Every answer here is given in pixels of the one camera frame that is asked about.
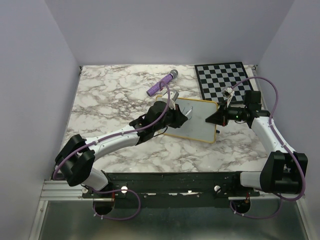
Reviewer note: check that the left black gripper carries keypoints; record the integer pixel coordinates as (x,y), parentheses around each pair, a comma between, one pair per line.
(179,118)

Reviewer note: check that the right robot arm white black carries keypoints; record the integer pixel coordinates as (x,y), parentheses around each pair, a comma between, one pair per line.
(284,168)

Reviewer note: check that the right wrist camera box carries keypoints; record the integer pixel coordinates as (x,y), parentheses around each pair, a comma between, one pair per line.
(228,93)

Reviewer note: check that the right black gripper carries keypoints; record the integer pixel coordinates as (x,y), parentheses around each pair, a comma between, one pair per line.
(220,117)

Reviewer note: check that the purple toy microphone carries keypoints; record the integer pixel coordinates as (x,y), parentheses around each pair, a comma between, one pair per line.
(161,84)

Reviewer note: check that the black grey chessboard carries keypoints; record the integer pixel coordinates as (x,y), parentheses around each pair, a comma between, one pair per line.
(215,77)

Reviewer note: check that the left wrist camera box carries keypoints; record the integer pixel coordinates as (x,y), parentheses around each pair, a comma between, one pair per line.
(170,98)

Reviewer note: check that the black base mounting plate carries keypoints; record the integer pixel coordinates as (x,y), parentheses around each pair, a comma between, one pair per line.
(171,190)

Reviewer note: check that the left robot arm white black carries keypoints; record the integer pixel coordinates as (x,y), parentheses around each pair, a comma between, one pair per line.
(75,160)

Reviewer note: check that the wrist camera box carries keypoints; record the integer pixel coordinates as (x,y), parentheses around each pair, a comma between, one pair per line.
(170,98)
(228,93)

